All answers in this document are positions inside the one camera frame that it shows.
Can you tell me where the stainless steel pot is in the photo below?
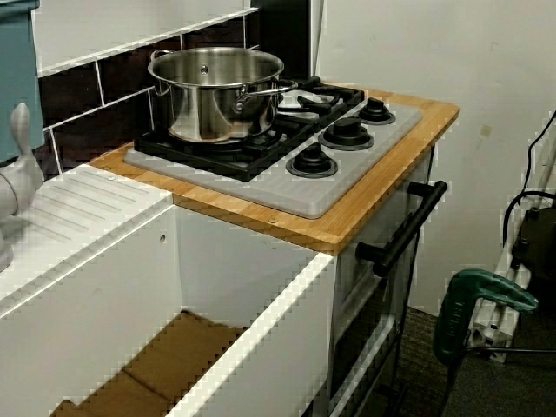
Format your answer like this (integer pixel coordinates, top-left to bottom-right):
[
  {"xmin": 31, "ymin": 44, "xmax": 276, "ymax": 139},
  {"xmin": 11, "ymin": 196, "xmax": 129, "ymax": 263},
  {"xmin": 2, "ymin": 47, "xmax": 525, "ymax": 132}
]
[{"xmin": 147, "ymin": 46, "xmax": 300, "ymax": 143}]

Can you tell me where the black cast iron stove grate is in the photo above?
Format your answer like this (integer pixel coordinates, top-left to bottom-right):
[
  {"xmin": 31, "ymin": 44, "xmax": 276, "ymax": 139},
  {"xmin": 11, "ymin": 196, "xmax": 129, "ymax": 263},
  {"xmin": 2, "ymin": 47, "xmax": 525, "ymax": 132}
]
[{"xmin": 133, "ymin": 76, "xmax": 367, "ymax": 183}]

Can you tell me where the black stove knob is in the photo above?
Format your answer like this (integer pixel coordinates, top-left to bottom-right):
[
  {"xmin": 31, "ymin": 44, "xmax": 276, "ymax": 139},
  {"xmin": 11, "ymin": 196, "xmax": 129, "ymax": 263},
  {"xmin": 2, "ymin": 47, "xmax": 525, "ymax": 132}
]
[
  {"xmin": 285, "ymin": 142, "xmax": 341, "ymax": 178},
  {"xmin": 318, "ymin": 117, "xmax": 375, "ymax": 152},
  {"xmin": 354, "ymin": 97, "xmax": 397, "ymax": 127}
]

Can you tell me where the grey stove top plate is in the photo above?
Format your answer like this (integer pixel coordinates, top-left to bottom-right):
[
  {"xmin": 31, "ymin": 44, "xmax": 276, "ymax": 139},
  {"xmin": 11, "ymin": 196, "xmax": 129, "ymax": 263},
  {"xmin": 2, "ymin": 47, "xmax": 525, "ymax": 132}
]
[{"xmin": 123, "ymin": 97, "xmax": 425, "ymax": 220}]

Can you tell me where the white oven door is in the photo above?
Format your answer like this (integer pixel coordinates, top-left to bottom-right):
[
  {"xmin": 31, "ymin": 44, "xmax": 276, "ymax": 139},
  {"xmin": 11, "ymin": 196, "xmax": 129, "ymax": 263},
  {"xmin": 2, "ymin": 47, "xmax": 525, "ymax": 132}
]
[{"xmin": 328, "ymin": 147, "xmax": 440, "ymax": 417}]

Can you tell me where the wooden countertop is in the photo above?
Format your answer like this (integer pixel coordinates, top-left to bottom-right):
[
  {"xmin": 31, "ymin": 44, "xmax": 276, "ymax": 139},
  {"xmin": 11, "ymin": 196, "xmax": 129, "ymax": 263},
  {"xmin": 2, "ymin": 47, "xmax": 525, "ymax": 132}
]
[{"xmin": 89, "ymin": 89, "xmax": 460, "ymax": 256}]

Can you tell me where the brown cardboard sheet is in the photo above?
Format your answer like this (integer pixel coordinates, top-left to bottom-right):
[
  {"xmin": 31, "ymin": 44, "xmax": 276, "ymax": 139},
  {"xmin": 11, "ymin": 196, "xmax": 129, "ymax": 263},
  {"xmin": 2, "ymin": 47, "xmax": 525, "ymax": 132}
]
[{"xmin": 50, "ymin": 310, "xmax": 248, "ymax": 417}]

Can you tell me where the white sink unit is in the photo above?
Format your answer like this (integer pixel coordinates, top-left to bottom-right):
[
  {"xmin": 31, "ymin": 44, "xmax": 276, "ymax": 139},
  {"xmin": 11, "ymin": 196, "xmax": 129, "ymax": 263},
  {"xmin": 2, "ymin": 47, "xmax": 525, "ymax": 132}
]
[{"xmin": 0, "ymin": 163, "xmax": 338, "ymax": 417}]

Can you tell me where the green bar clamp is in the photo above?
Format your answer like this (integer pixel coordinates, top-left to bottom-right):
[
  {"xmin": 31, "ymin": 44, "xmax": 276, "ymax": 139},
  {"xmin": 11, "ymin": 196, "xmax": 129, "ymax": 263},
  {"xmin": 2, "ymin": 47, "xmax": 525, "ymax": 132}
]
[{"xmin": 433, "ymin": 268, "xmax": 556, "ymax": 417}]

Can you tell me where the grey toy faucet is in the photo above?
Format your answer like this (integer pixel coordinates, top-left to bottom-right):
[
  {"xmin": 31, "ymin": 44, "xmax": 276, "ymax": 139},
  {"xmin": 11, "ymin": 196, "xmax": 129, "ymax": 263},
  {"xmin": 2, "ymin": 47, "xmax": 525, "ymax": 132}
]
[{"xmin": 0, "ymin": 103, "xmax": 46, "ymax": 273}]

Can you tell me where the black box device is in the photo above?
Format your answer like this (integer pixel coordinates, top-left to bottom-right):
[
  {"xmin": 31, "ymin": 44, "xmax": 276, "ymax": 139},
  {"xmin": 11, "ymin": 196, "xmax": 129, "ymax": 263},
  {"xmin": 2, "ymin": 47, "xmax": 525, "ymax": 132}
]
[{"xmin": 510, "ymin": 206, "xmax": 556, "ymax": 273}]

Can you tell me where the teal cabinet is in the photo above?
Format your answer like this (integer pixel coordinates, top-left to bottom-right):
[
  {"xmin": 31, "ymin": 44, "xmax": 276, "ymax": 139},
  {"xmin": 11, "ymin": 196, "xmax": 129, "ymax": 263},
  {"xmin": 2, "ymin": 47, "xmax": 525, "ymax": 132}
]
[{"xmin": 0, "ymin": 0, "xmax": 46, "ymax": 166}]

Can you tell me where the black oven door handle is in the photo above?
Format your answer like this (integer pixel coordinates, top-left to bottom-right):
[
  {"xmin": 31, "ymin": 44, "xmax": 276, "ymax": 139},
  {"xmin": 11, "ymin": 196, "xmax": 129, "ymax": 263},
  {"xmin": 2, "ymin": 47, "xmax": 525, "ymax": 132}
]
[{"xmin": 354, "ymin": 180, "xmax": 448, "ymax": 278}]

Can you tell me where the aluminium frame profile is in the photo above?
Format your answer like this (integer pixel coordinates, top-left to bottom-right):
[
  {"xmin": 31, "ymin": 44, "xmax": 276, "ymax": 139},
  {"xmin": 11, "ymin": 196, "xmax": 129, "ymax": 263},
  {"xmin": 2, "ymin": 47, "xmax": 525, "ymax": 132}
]
[{"xmin": 471, "ymin": 151, "xmax": 556, "ymax": 364}]

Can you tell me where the black cable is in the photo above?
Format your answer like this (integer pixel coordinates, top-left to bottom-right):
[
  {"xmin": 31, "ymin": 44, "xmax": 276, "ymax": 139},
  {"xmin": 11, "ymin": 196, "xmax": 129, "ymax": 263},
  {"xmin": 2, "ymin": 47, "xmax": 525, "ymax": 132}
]
[{"xmin": 502, "ymin": 110, "xmax": 556, "ymax": 248}]

